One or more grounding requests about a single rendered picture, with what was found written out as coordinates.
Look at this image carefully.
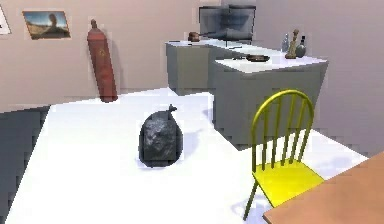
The black tied rubbish bag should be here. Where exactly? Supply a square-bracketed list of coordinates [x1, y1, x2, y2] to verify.
[138, 103, 184, 168]

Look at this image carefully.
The grey kitchen counter cabinet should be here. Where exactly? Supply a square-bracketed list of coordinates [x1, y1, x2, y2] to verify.
[165, 38, 330, 152]

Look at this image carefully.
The dark frying pan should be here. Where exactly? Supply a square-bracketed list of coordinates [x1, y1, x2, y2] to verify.
[233, 53, 271, 63]

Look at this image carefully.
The yellow spindle-back chair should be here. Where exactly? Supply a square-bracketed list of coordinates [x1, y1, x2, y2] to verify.
[242, 88, 325, 222]

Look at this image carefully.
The clear glass bottle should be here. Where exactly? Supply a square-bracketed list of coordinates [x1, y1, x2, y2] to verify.
[281, 33, 290, 53]

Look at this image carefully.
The tan statuette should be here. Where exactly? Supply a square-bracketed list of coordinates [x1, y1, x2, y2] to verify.
[285, 29, 300, 60]

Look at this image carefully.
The dark round bottle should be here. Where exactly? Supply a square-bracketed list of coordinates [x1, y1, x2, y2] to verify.
[295, 35, 307, 59]

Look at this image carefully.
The brown wooden table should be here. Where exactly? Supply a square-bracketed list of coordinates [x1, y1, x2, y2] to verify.
[262, 150, 384, 224]

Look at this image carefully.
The framed landscape picture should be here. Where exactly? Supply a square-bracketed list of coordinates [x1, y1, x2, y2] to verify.
[21, 10, 72, 41]

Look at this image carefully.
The white framed picture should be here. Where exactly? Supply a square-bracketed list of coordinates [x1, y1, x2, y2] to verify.
[0, 4, 12, 36]

